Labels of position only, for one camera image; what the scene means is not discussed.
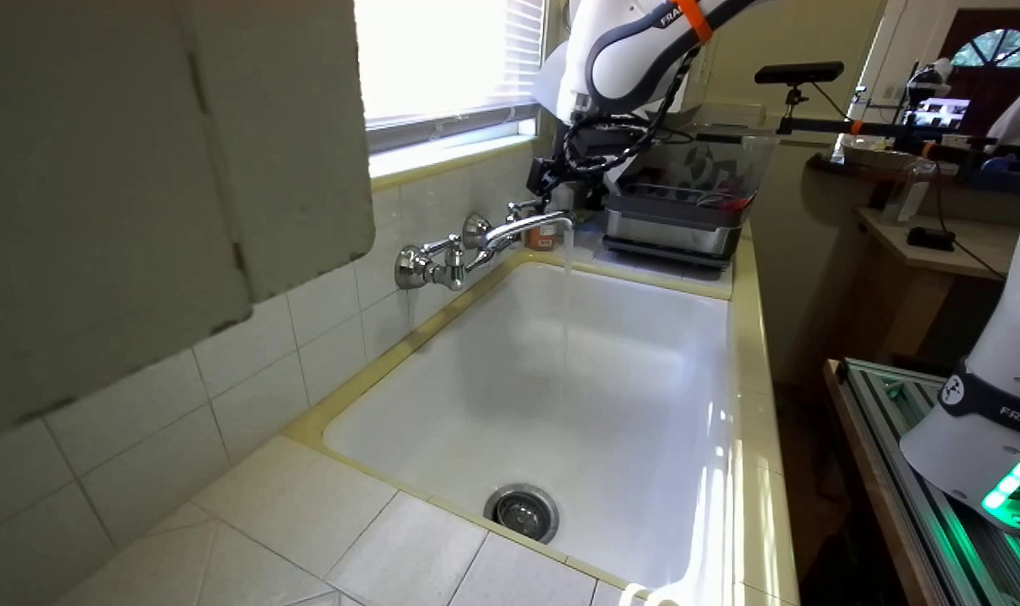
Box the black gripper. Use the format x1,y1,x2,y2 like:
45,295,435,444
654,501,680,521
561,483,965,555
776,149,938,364
524,141,603,218

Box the chrome faucet spout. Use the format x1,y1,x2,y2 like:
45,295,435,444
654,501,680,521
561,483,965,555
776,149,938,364
458,207,578,272

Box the chrome wall faucet body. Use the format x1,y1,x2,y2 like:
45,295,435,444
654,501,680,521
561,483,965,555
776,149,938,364
391,197,550,291

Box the metal dish rack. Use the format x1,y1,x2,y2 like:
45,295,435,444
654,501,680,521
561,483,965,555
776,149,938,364
600,103,761,277

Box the white window blind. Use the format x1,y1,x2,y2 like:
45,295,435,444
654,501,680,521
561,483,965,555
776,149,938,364
353,0,552,129

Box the white sink basin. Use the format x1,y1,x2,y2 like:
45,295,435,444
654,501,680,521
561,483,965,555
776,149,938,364
318,254,746,593

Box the small white bottle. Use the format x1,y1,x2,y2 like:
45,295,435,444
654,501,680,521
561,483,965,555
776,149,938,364
827,81,872,169

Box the metal sink drain strainer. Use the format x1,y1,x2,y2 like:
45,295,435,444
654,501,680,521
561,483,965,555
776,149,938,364
480,481,561,547

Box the small black box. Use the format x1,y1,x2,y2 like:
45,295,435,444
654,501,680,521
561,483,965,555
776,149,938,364
905,226,958,251

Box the wooden side table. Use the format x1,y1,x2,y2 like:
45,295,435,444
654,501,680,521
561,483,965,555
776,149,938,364
858,203,1020,368

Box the lit monitor screen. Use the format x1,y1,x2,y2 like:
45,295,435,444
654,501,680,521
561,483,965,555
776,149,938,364
909,95,977,133

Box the door with arched window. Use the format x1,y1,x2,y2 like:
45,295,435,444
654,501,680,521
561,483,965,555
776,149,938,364
937,5,1020,103

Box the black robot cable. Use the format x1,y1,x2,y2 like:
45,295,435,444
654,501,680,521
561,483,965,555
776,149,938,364
556,60,704,184

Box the black stereo camera bar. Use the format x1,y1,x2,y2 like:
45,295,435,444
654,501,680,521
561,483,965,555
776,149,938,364
752,57,847,87

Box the white wall cabinet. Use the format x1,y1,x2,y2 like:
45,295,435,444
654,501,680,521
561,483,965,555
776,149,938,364
0,0,380,450

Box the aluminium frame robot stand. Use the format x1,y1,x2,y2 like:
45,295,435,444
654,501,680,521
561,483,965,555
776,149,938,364
823,354,1020,606

